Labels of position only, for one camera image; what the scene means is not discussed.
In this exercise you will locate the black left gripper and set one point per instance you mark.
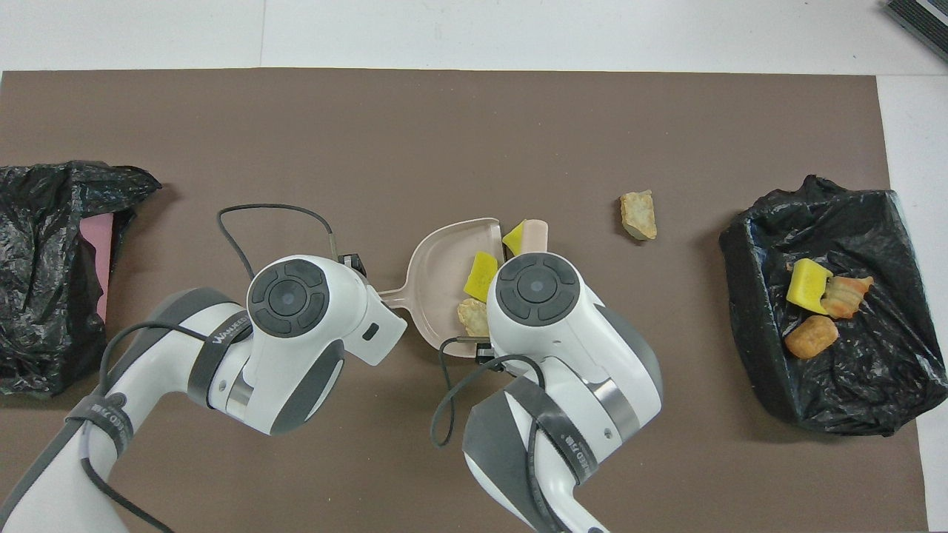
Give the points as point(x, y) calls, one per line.
point(353, 265)

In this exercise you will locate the beige plastic dustpan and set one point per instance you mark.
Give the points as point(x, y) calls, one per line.
point(437, 274)

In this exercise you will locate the yellow sponge piece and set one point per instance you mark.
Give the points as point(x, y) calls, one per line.
point(515, 238)
point(480, 277)
point(807, 285)

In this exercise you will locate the pale crumbly bread piece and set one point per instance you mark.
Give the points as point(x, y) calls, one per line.
point(474, 317)

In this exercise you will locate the beige hand brush black bristles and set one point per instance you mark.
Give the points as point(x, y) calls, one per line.
point(535, 237)

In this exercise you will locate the pale blocky bread piece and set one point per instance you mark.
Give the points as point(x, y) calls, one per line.
point(638, 216)

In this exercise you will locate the brown bread roll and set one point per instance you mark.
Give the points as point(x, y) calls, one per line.
point(811, 337)

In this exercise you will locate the orange striped bread piece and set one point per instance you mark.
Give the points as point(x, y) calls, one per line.
point(848, 295)

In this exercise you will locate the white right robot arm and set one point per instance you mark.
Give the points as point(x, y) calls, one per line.
point(578, 348)

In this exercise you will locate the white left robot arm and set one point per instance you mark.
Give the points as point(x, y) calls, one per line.
point(296, 348)

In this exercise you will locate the pink plastic bin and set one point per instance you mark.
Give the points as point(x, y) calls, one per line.
point(104, 274)

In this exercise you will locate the black trash bag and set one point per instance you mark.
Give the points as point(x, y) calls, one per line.
point(852, 385)
point(44, 333)

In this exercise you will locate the brown table mat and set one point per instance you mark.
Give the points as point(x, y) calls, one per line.
point(474, 118)

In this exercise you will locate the dark ribbed device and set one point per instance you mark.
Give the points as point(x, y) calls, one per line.
point(926, 16)

